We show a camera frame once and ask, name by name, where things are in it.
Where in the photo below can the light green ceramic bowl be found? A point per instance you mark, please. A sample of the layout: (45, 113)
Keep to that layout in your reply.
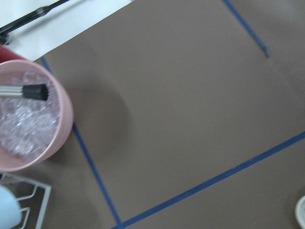
(300, 212)

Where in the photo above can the black tripod stand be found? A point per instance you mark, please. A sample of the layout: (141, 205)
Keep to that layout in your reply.
(16, 24)

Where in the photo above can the red bottle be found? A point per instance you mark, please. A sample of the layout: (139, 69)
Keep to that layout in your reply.
(7, 55)

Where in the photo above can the light blue cup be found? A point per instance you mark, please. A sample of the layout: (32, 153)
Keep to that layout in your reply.
(10, 214)

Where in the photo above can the white wire dish rack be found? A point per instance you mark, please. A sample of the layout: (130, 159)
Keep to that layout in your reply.
(32, 196)

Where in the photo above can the pink bowl with ice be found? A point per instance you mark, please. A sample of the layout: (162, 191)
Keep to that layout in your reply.
(32, 130)

